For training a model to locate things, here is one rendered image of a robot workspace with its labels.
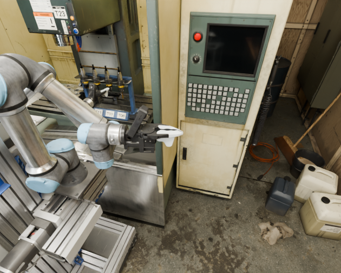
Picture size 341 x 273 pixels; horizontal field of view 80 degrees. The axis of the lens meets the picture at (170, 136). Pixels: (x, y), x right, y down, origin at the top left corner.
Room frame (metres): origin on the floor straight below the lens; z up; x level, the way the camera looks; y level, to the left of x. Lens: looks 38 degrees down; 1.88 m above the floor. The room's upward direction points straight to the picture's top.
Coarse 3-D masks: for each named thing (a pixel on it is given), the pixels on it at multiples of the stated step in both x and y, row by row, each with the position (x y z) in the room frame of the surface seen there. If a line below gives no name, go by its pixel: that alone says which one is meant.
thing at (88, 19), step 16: (16, 0) 1.67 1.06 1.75; (64, 0) 1.57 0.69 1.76; (80, 0) 1.65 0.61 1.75; (96, 0) 1.84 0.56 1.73; (112, 0) 2.08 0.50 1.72; (32, 16) 1.65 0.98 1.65; (80, 16) 1.60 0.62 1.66; (96, 16) 1.80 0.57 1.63; (112, 16) 2.04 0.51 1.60; (32, 32) 1.67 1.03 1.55; (48, 32) 1.63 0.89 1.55; (80, 32) 1.57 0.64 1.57
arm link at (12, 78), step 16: (0, 64) 0.59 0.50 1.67; (16, 64) 0.63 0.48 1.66; (0, 80) 0.54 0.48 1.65; (16, 80) 0.59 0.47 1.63; (0, 96) 0.52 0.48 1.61; (16, 96) 0.56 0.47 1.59; (0, 112) 0.52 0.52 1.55; (16, 112) 0.55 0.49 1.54; (16, 128) 0.54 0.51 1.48; (32, 128) 0.58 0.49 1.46; (16, 144) 0.54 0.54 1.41; (32, 144) 0.55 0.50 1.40; (32, 160) 0.54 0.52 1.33; (48, 160) 0.57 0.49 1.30; (32, 176) 0.52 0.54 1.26; (48, 176) 0.54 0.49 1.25; (48, 192) 0.52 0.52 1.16
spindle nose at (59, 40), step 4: (52, 36) 1.80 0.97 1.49; (56, 36) 1.76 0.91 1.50; (60, 36) 1.76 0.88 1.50; (64, 36) 1.77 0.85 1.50; (68, 36) 1.79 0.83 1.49; (72, 36) 1.83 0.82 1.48; (56, 40) 1.76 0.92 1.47; (60, 40) 1.76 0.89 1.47; (64, 40) 1.77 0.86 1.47; (68, 40) 1.79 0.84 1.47; (72, 40) 1.82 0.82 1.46; (56, 44) 1.77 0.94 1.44; (60, 44) 1.76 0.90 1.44; (64, 44) 1.77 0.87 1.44; (68, 44) 1.78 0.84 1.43; (72, 44) 1.81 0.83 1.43
